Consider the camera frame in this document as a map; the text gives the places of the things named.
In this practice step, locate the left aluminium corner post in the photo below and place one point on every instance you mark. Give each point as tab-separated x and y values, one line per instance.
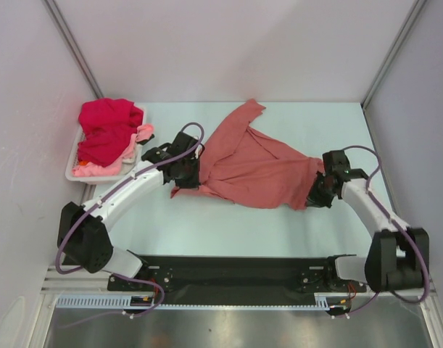
72	45

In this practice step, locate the light pink t shirt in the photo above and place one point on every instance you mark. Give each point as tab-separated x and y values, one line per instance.
85	171

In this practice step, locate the crimson red t shirt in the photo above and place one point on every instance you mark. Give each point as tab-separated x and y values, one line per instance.
108	125

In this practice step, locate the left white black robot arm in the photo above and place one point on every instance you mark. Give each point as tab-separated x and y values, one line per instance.
84	229

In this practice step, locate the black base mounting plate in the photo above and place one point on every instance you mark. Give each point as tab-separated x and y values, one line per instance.
235	296

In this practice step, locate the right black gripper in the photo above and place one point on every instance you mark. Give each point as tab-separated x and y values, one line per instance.
314	198

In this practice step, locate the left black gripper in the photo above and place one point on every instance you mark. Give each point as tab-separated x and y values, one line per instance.
193	183

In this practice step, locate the white plastic laundry basket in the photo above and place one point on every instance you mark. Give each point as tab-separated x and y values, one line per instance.
80	136

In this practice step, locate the aluminium corner post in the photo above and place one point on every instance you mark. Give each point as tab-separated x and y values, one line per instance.
394	50
72	45

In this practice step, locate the salmon pink t shirt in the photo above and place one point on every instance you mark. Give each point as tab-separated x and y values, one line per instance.
244	166

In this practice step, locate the white slotted cable duct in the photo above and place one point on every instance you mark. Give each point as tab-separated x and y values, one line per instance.
123	302

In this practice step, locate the right aluminium corner post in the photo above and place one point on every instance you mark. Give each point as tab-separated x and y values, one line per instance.
394	50

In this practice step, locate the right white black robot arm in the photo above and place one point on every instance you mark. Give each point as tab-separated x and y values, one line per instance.
398	256

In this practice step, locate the aluminium front rail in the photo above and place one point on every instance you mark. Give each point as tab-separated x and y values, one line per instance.
76	286

